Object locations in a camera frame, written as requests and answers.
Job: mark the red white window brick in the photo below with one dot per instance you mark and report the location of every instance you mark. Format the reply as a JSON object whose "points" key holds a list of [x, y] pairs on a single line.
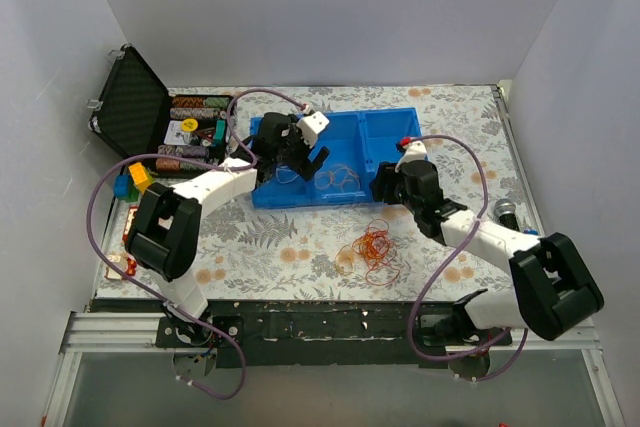
{"points": [[131, 213]]}

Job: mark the aluminium rail frame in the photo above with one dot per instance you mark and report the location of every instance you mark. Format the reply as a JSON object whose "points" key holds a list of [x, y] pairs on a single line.
{"points": [[119, 367]]}

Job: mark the blue three-compartment plastic bin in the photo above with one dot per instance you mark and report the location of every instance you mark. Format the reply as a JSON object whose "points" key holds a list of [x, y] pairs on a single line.
{"points": [[358, 142]]}

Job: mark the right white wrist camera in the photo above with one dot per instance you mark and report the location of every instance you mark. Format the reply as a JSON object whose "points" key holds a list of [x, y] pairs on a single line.
{"points": [[411, 150]]}

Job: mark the floral patterned table mat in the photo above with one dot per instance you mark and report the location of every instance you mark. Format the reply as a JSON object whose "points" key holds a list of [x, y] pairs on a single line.
{"points": [[370, 252]]}

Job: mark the yellow toy brick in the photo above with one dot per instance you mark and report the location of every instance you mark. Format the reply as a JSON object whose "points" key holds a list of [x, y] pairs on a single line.
{"points": [[141, 177]]}

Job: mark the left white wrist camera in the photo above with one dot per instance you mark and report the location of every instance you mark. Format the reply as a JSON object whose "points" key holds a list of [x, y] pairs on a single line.
{"points": [[311, 124]]}

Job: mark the green toy brick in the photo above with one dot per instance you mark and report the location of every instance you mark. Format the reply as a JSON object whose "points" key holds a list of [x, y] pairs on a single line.
{"points": [[132, 196]]}

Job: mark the small red white toy figure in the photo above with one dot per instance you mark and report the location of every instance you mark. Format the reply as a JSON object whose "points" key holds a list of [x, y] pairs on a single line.
{"points": [[124, 263]]}

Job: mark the blue toy brick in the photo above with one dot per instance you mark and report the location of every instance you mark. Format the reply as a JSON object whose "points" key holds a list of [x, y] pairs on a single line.
{"points": [[123, 186]]}

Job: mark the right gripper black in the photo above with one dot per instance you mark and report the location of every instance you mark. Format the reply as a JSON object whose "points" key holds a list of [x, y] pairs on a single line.
{"points": [[382, 186]]}

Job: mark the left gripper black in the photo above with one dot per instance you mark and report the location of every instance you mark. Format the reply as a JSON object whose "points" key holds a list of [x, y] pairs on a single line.
{"points": [[298, 158]]}

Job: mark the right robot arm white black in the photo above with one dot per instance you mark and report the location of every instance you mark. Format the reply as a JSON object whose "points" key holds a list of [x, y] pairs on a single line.
{"points": [[553, 290]]}

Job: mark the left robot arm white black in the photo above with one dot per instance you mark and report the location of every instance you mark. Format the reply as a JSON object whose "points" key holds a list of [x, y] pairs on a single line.
{"points": [[165, 232]]}

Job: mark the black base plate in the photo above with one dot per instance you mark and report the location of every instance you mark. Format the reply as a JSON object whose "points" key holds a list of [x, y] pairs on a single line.
{"points": [[320, 333]]}

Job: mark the black microphone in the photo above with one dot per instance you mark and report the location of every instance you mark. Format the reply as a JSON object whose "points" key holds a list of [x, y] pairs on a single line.
{"points": [[505, 214]]}

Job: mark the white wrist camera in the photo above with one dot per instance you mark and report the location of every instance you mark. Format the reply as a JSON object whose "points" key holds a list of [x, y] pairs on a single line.
{"points": [[311, 124], [411, 150]]}

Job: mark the black poker chip case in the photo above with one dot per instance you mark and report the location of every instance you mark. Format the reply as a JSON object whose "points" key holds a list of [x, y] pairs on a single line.
{"points": [[136, 114]]}

